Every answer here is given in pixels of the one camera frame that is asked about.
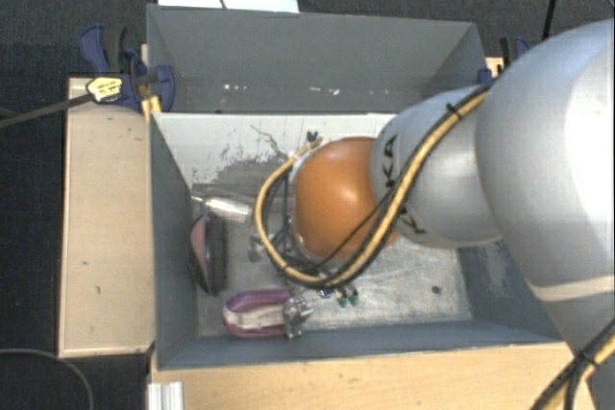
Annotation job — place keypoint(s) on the pale wood board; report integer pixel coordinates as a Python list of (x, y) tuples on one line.
[(108, 225)]

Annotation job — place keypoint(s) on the grey metal bin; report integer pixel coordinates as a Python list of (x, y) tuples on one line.
[(298, 57)]

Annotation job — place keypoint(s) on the silver metal cylinder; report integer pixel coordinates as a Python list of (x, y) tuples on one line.
[(226, 205)]

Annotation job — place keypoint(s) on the pink and black brush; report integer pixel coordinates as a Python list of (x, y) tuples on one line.
[(216, 254)]

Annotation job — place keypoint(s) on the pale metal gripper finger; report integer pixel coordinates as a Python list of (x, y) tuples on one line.
[(292, 327), (298, 306)]

